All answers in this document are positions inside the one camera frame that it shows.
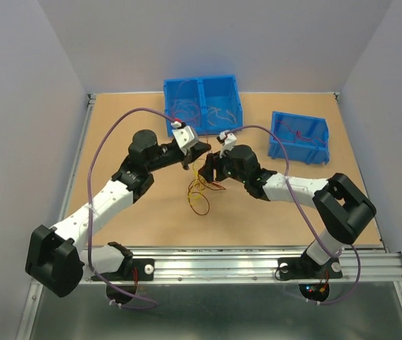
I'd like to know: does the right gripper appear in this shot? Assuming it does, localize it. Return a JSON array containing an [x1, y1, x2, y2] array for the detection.
[[197, 144, 248, 184]]

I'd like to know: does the red wire tangle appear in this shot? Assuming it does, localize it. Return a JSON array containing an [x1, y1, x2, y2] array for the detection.
[[186, 155, 226, 217]]

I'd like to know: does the pulled red wire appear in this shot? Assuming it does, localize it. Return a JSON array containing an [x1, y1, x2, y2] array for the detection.
[[168, 101, 202, 130], [168, 79, 197, 107]]

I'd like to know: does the pale orange pulled wire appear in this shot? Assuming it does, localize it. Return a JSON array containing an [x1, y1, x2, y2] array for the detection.
[[206, 104, 241, 128]]

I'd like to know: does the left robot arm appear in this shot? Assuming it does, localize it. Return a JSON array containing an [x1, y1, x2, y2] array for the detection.
[[25, 127, 211, 298]]

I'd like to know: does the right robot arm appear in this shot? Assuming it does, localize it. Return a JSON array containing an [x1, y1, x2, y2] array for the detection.
[[199, 145, 377, 281]]

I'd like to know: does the blue double bin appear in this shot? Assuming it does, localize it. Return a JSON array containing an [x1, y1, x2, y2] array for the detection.
[[163, 75, 243, 135]]

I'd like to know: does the blue single bin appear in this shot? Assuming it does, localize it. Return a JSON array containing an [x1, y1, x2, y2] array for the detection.
[[271, 111, 330, 165]]

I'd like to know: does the yellow wire tangle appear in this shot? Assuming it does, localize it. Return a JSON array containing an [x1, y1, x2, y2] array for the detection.
[[186, 157, 211, 210]]

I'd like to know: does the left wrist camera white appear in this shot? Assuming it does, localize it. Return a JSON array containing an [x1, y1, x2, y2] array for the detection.
[[171, 120, 199, 155]]

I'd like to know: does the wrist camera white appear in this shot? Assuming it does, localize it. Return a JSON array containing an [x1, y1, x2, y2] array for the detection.
[[171, 120, 199, 155], [217, 130, 237, 158]]

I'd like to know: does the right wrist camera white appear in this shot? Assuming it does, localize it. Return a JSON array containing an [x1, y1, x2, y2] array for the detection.
[[217, 130, 237, 158]]

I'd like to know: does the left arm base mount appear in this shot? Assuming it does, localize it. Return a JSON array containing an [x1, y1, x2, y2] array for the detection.
[[101, 258, 155, 282]]

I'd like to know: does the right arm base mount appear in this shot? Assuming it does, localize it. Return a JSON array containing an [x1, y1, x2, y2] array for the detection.
[[274, 256, 343, 281]]

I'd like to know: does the aluminium rail frame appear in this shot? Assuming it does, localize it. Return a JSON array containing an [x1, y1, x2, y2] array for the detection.
[[17, 93, 402, 339]]

